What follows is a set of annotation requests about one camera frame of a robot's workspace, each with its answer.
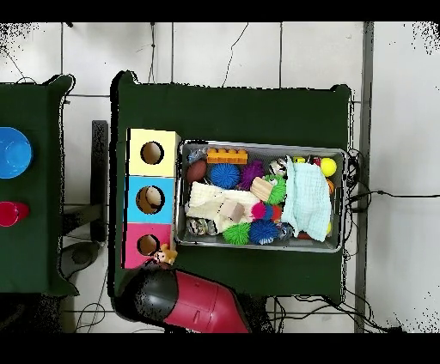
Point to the monkey plush toy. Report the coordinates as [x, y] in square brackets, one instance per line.
[166, 256]

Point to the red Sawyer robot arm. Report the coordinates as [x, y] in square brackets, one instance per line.
[206, 302]

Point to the wooden three-hole box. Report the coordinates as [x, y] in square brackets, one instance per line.
[137, 213]

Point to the silver mesh bin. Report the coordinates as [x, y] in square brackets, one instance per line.
[299, 244]

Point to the blue spiky rubber ball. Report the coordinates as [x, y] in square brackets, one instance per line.
[225, 175]

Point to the cream cloth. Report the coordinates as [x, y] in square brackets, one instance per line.
[206, 202]

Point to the brown toy ball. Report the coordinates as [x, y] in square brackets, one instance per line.
[196, 171]

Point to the orange building brick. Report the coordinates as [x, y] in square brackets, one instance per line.
[227, 157]

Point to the plain wooden wedge block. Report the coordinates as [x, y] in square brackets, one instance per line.
[233, 210]

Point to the purple spiky rubber ball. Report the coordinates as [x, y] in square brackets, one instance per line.
[251, 173]

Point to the striped wooden block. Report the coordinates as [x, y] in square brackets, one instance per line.
[262, 189]

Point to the green spiky toy with eyes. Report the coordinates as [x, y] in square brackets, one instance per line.
[279, 192]

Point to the dark green tablecloth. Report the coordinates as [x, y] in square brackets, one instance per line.
[223, 113]
[27, 257]

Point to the mint green cloth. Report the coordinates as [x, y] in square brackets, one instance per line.
[306, 199]

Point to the yellow ball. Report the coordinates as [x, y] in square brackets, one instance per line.
[328, 167]

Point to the blue bowl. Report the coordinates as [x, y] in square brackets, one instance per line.
[13, 152]

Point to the red cup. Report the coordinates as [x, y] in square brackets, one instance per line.
[12, 213]

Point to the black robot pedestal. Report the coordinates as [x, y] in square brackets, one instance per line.
[261, 319]

